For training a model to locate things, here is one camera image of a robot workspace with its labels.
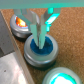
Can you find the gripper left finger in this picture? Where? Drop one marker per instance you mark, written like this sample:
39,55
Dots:
34,25

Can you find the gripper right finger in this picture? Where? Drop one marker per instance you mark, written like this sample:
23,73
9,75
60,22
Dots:
44,24

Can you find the red button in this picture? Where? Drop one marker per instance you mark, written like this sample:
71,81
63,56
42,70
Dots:
18,26

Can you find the green button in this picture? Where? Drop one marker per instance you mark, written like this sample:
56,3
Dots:
62,77

